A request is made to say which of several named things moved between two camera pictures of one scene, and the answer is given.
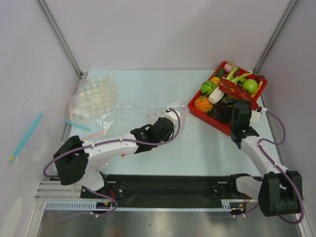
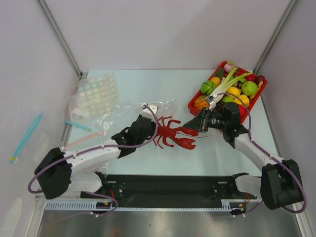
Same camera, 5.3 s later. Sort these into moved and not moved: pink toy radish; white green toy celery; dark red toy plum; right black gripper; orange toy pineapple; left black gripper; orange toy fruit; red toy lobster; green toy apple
Moved: red toy lobster; left black gripper; right black gripper
Not moved: pink toy radish; green toy apple; white green toy celery; dark red toy plum; orange toy fruit; orange toy pineapple
